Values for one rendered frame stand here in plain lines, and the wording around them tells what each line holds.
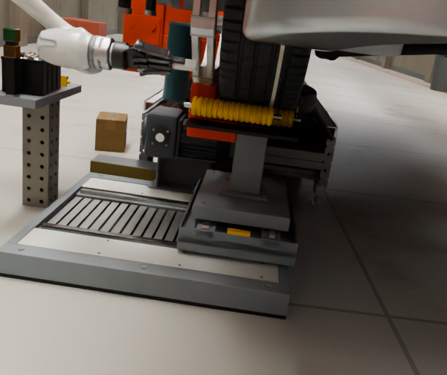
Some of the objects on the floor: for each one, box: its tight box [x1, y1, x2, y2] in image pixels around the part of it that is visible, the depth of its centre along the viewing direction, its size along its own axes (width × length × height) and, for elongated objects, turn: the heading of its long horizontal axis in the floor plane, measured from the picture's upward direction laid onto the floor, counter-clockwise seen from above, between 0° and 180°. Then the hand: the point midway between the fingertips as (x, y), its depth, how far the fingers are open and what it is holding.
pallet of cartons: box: [61, 17, 107, 37], centre depth 915 cm, size 121×83×44 cm
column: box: [22, 100, 60, 208], centre depth 193 cm, size 10×10×42 cm
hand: (185, 64), depth 141 cm, fingers closed
